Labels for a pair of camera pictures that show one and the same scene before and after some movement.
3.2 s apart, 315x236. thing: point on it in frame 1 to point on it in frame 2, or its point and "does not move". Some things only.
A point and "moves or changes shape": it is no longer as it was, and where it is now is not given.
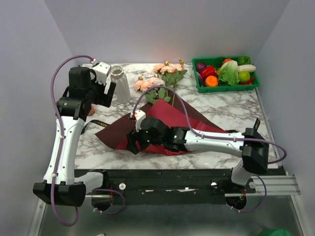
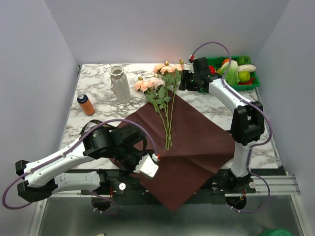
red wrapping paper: [165, 109] moves or changes shape
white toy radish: [249, 68] does not move
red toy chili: [249, 82] does not move
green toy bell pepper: [244, 60] does not move
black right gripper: [132, 137] to [184, 77]
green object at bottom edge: [277, 232] does not move
